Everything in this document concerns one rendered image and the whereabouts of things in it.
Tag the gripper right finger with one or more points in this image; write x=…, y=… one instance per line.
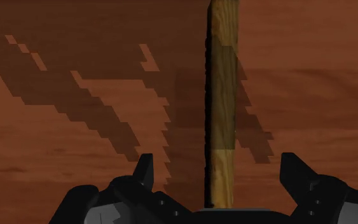
x=315, y=192

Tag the long wooden stick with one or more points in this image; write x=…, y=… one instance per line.
x=223, y=102

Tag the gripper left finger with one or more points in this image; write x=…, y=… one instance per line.
x=135, y=192

